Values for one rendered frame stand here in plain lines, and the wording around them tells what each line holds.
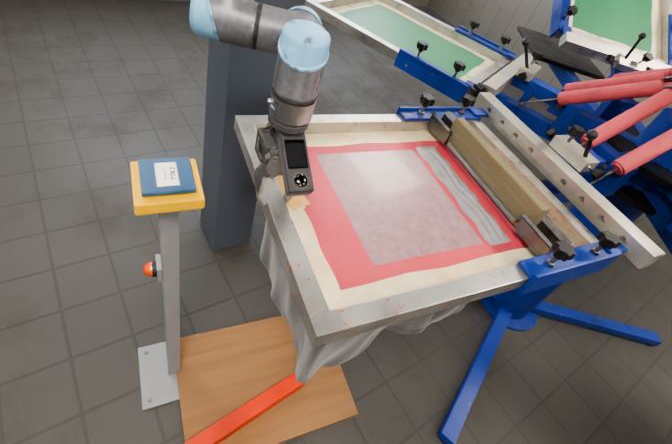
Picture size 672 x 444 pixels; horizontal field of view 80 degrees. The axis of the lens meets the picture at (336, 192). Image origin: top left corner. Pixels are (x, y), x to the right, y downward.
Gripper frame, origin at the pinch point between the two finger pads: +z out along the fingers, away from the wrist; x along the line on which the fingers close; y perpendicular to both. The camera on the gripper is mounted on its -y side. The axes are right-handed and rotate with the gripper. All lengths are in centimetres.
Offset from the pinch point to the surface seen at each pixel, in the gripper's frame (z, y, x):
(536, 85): -5, 41, -116
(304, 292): -1.0, -21.4, 1.2
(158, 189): 1.1, 7.7, 21.0
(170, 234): 18.0, 9.8, 19.0
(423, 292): -1.0, -26.5, -20.6
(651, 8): -31, 72, -207
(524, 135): -6, 11, -80
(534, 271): -2, -29, -48
